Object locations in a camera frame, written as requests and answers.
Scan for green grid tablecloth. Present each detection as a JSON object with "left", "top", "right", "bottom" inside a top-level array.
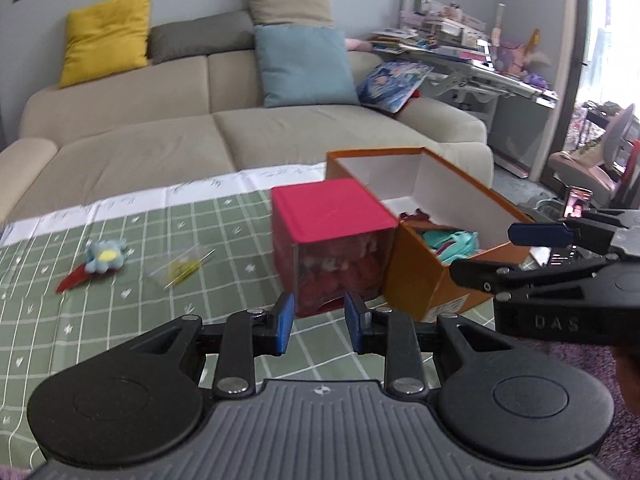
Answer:
[{"left": 0, "top": 161, "right": 497, "bottom": 474}]

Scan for clear bag yellow items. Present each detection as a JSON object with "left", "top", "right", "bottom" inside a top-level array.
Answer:
[{"left": 145, "top": 245, "right": 216, "bottom": 289}]

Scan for yellow cushion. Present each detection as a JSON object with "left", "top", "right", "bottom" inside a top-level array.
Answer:
[{"left": 58, "top": 0, "right": 152, "bottom": 88}]

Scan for teal plush pouch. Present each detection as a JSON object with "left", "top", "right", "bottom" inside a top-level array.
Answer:
[{"left": 421, "top": 230, "right": 480, "bottom": 264}]

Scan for grey pink desk chair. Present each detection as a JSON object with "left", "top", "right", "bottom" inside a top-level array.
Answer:
[{"left": 548, "top": 104, "right": 634, "bottom": 206}]

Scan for small blue plush toy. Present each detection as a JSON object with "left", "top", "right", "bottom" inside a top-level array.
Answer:
[{"left": 85, "top": 240, "right": 127, "bottom": 274}]

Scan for red lidded clear box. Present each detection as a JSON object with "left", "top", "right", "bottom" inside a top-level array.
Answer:
[{"left": 270, "top": 179, "right": 398, "bottom": 318}]

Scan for beige fabric sofa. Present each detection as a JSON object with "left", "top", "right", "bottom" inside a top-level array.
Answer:
[{"left": 1, "top": 49, "right": 494, "bottom": 221}]

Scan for grey knitted cushion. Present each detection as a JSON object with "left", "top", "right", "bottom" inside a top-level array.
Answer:
[{"left": 148, "top": 10, "right": 254, "bottom": 64}]

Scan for dark red cloth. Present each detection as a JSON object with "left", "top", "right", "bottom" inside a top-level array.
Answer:
[{"left": 55, "top": 264, "right": 92, "bottom": 294}]

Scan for purple fluffy rug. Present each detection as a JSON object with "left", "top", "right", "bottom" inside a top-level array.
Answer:
[{"left": 459, "top": 309, "right": 640, "bottom": 480}]

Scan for blue anime print cushion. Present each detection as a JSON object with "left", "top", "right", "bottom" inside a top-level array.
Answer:
[{"left": 357, "top": 61, "right": 433, "bottom": 114}]

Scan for light blue cushion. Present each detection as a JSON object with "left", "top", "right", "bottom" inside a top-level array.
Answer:
[{"left": 254, "top": 24, "right": 359, "bottom": 108}]

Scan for beige cushion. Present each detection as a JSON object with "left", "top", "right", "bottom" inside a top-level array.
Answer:
[{"left": 246, "top": 0, "right": 334, "bottom": 27}]

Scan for cluttered white desk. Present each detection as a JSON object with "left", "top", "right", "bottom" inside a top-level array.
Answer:
[{"left": 369, "top": 0, "right": 561, "bottom": 179}]

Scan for orange cardboard box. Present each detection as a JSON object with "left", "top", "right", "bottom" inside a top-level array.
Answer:
[{"left": 326, "top": 148, "right": 529, "bottom": 322}]

